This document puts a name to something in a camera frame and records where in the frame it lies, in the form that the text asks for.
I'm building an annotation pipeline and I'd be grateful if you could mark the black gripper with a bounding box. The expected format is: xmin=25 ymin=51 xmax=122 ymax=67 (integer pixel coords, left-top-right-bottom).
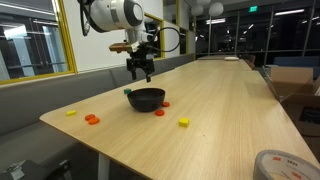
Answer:
xmin=125 ymin=43 xmax=156 ymax=84

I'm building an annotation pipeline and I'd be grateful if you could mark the black bowl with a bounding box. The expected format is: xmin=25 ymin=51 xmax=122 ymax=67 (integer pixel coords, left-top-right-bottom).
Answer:
xmin=126 ymin=87 xmax=167 ymax=113

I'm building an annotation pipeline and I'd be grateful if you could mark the narrow yellow framed window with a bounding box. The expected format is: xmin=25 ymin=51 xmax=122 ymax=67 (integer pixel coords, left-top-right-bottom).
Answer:
xmin=178 ymin=27 xmax=189 ymax=56

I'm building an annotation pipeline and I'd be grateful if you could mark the yellow cube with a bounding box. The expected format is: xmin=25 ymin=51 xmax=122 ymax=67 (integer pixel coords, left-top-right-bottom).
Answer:
xmin=178 ymin=117 xmax=190 ymax=128

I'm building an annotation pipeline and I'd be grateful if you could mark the light wooden table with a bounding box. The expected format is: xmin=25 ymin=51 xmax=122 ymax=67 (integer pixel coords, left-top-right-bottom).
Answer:
xmin=175 ymin=59 xmax=253 ymax=72

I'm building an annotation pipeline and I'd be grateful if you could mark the long ceiling light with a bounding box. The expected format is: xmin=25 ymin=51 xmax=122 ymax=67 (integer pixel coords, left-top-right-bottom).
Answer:
xmin=274 ymin=8 xmax=306 ymax=17
xmin=205 ymin=18 xmax=226 ymax=25

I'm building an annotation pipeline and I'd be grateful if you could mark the grey upholstered bench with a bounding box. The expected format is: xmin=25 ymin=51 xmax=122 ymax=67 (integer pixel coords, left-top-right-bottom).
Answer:
xmin=0 ymin=53 xmax=197 ymax=180

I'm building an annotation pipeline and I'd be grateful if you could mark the white table leg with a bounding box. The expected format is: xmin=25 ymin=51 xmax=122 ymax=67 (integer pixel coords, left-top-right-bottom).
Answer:
xmin=97 ymin=152 xmax=111 ymax=180

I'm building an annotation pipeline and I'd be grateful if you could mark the brown wooden chair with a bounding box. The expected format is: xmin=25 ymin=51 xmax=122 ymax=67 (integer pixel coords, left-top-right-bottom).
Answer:
xmin=245 ymin=54 xmax=257 ymax=70

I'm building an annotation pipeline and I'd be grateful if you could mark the black equipment bag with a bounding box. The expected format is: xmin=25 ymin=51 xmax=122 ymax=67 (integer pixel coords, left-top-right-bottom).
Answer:
xmin=0 ymin=159 xmax=73 ymax=180

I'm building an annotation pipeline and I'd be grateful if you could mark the open cardboard box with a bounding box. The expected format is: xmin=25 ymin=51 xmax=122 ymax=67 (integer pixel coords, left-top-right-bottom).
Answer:
xmin=263 ymin=64 xmax=316 ymax=101

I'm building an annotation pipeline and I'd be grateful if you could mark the blue sofa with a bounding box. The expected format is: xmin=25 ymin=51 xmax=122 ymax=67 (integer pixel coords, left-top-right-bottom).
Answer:
xmin=273 ymin=55 xmax=320 ymax=79

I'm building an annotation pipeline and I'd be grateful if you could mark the cardboard box with dark print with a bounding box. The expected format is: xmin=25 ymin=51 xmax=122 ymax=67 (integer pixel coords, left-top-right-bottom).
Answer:
xmin=279 ymin=76 xmax=320 ymax=138

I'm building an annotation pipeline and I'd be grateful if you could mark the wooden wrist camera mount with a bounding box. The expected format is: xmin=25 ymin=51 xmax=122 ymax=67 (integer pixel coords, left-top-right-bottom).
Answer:
xmin=108 ymin=42 xmax=140 ymax=54

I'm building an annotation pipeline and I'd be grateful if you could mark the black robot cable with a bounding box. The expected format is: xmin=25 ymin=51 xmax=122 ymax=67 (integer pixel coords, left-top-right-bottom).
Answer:
xmin=78 ymin=0 xmax=182 ymax=54

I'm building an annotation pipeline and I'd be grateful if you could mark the grey duct tape roll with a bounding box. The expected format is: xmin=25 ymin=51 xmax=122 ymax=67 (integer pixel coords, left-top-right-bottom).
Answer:
xmin=252 ymin=149 xmax=320 ymax=180

